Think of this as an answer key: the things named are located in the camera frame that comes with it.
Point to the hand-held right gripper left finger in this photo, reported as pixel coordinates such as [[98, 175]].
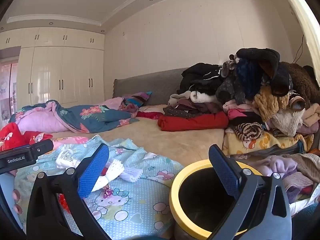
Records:
[[93, 171]]

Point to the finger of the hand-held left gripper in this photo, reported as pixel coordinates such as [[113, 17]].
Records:
[[42, 148]]

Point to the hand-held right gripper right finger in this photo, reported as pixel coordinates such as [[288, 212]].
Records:
[[223, 171]]

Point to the yellow rimmed black trash bin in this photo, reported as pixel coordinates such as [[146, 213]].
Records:
[[197, 205]]

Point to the red candy wrapper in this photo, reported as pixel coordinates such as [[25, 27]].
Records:
[[63, 202]]

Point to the person's left hand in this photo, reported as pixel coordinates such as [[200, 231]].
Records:
[[17, 196]]

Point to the white foam fruit net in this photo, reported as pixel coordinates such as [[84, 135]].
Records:
[[117, 171]]

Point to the red printed cloth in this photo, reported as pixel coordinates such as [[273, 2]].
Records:
[[12, 135]]

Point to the white crumpled wrapper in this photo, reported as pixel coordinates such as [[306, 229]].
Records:
[[66, 158]]

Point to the purple candy wrapper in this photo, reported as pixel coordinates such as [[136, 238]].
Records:
[[108, 194]]

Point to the pink cartoon blanket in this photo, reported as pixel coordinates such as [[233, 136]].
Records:
[[72, 139]]

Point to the tiger striped cloth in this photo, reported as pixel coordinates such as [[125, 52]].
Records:
[[248, 131]]

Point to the blue floral quilt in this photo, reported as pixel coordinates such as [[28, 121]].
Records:
[[100, 118]]

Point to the light blue cartoon cat sheet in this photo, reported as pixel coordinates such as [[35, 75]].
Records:
[[140, 200]]

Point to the yellow cartoon blanket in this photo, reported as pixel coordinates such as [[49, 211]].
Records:
[[270, 141]]

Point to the light purple garment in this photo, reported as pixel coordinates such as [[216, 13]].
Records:
[[280, 166]]

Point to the red folded garment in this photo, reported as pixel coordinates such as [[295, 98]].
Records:
[[195, 122]]

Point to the pink garment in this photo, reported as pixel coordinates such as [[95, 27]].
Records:
[[236, 112]]

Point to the beige bed sheet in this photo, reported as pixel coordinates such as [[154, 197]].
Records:
[[162, 145]]

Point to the dark dotted garment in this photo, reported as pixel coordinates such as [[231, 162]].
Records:
[[185, 110]]

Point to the white fleece garment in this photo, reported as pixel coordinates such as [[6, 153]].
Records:
[[203, 96]]

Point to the white wardrobe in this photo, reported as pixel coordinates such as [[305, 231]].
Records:
[[50, 67]]

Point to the beige knit garment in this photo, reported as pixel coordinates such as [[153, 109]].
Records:
[[307, 165]]

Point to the grey dotted garment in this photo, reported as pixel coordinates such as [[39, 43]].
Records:
[[230, 87]]

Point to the striped pillow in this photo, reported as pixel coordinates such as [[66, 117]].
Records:
[[137, 97]]

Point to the dark teal garment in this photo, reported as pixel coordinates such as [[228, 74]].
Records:
[[305, 222]]

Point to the dark blue fuzzy garment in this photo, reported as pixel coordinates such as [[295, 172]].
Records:
[[247, 77]]

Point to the black jacket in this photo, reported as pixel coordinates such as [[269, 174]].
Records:
[[200, 77]]

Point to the grey padded headboard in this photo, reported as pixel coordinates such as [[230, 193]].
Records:
[[150, 85]]

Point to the grey plush item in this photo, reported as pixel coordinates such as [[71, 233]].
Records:
[[228, 66]]

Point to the brown plush toy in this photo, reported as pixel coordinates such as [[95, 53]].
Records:
[[300, 80]]

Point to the black furry garment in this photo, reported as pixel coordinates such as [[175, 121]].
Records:
[[265, 55]]

